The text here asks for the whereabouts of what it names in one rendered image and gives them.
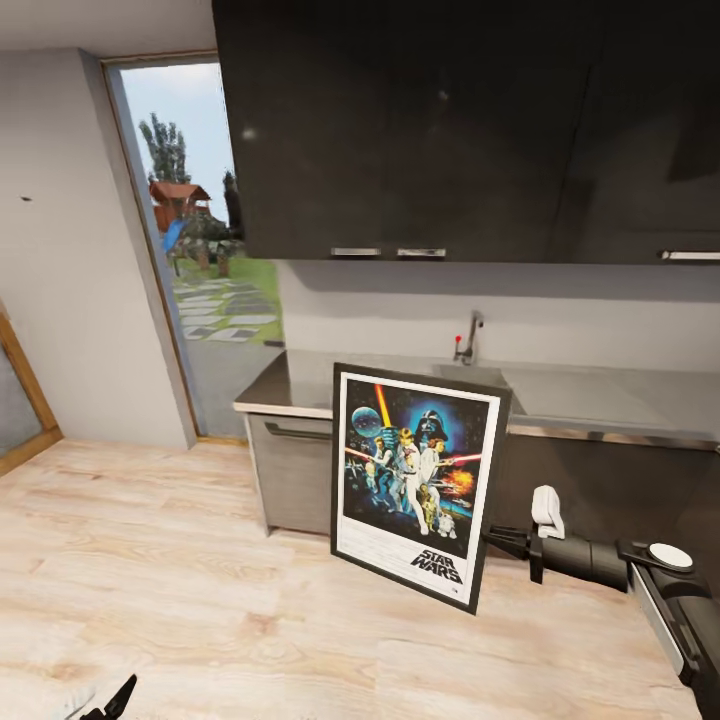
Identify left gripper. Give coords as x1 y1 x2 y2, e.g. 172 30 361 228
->
80 674 138 720

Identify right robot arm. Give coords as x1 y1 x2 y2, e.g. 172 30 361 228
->
480 486 720 720

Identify poster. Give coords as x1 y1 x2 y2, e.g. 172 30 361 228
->
329 362 513 616

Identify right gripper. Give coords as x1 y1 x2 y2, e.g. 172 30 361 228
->
480 519 593 584

